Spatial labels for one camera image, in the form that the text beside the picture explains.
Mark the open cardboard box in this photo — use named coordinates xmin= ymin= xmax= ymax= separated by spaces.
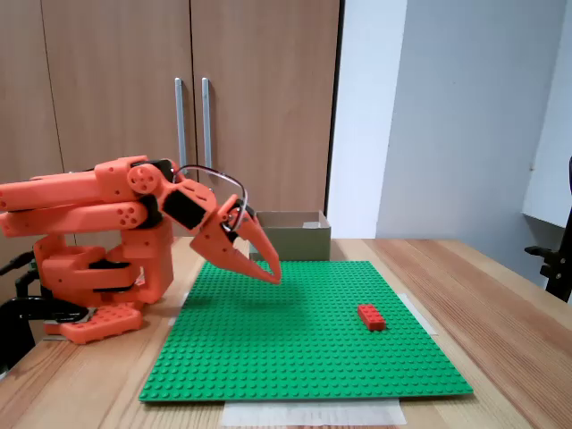
xmin=248 ymin=210 xmax=332 ymax=264

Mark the green lego baseplate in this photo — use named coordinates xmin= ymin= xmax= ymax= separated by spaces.
xmin=138 ymin=260 xmax=475 ymax=404

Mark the red lego block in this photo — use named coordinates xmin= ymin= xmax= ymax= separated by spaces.
xmin=356 ymin=303 xmax=387 ymax=332

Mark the short masking tape strip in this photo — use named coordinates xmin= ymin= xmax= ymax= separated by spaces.
xmin=167 ymin=290 xmax=191 ymax=327
xmin=401 ymin=292 xmax=440 ymax=337

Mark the wide masking tape strip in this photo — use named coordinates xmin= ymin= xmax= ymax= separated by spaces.
xmin=222 ymin=399 xmax=408 ymax=426

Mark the wooden cabinet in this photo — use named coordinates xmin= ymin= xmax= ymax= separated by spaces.
xmin=0 ymin=0 xmax=346 ymax=287

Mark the black table clamp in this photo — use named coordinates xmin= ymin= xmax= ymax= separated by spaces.
xmin=0 ymin=294 xmax=93 ymax=376

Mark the black stand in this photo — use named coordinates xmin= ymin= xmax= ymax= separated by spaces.
xmin=525 ymin=156 xmax=572 ymax=305

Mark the white panel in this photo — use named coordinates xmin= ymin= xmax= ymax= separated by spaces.
xmin=521 ymin=0 xmax=572 ymax=230

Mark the metal cabinet door handle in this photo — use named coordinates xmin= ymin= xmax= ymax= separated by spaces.
xmin=201 ymin=77 xmax=215 ymax=171
xmin=174 ymin=77 xmax=189 ymax=173

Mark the black power cable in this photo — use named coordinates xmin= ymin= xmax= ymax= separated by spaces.
xmin=0 ymin=251 xmax=38 ymax=276

